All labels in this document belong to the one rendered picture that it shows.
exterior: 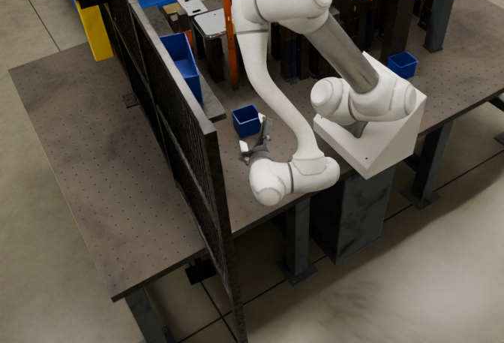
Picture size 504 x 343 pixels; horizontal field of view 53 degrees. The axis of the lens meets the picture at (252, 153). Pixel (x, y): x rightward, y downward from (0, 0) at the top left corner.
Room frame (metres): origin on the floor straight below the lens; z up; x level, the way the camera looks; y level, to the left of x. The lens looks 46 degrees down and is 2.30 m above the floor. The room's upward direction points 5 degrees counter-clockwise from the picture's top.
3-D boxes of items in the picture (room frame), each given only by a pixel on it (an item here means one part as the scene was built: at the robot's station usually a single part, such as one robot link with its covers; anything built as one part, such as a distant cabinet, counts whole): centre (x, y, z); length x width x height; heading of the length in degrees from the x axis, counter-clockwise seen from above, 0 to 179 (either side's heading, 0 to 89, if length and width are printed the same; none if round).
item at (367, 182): (1.56, -0.44, 0.33); 0.31 x 0.31 x 0.66; 28
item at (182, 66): (1.64, 0.28, 1.10); 0.30 x 0.17 x 0.13; 12
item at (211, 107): (1.82, 0.35, 1.02); 0.90 x 0.22 x 0.03; 21
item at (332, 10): (1.98, -0.41, 0.89); 0.09 x 0.08 x 0.38; 21
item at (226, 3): (1.98, 0.05, 0.95); 0.03 x 0.01 x 0.50; 111
